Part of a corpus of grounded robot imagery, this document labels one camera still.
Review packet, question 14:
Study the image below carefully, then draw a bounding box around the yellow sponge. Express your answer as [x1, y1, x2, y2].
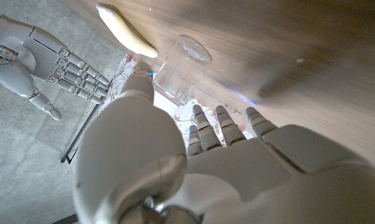
[96, 3, 159, 59]

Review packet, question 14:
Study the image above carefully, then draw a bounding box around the black stand pole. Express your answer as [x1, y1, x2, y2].
[60, 102, 102, 164]

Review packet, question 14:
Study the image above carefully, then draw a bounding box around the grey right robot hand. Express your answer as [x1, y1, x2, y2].
[0, 11, 110, 121]

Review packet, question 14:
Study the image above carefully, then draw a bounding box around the clear medicine bottle white cap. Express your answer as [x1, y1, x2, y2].
[152, 34, 212, 106]

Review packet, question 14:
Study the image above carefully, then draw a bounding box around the floral rose backdrop cloth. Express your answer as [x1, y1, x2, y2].
[69, 54, 255, 170]

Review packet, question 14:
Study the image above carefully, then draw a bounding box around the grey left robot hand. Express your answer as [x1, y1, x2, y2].
[72, 60, 375, 224]

